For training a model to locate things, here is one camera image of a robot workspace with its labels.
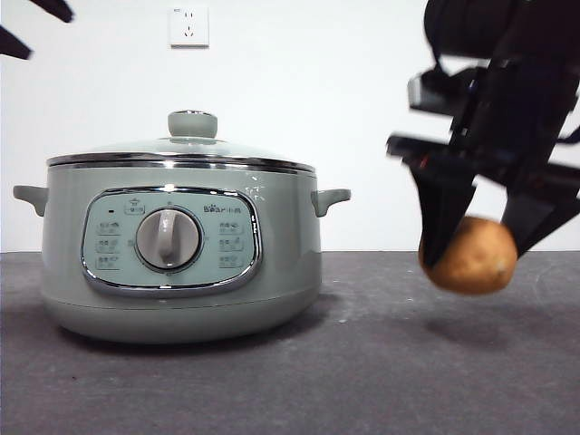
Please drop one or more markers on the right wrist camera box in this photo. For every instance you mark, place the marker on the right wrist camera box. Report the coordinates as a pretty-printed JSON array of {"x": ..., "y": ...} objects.
[{"x": 437, "y": 93}]

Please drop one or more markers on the glass lid with green knob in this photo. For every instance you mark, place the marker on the glass lid with green knob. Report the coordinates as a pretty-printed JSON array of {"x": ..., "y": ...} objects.
[{"x": 192, "y": 123}]

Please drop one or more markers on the sage green electric pot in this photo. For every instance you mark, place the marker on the sage green electric pot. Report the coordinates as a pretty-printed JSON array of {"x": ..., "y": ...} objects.
[{"x": 281, "y": 254}]

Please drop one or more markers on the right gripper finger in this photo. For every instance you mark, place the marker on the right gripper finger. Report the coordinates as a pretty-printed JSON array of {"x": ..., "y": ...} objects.
[
  {"x": 441, "y": 208},
  {"x": 539, "y": 217}
]

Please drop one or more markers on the white wall socket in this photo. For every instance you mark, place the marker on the white wall socket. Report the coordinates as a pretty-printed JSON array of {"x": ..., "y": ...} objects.
[{"x": 189, "y": 27}]

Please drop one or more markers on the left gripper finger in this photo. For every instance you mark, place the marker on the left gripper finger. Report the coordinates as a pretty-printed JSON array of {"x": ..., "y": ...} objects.
[
  {"x": 61, "y": 9},
  {"x": 13, "y": 45}
]

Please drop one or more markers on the brown potato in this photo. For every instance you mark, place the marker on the brown potato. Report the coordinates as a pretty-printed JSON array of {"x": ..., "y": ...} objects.
[{"x": 476, "y": 263}]

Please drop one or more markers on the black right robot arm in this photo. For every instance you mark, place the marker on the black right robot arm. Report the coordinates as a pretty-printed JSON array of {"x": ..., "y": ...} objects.
[{"x": 476, "y": 22}]

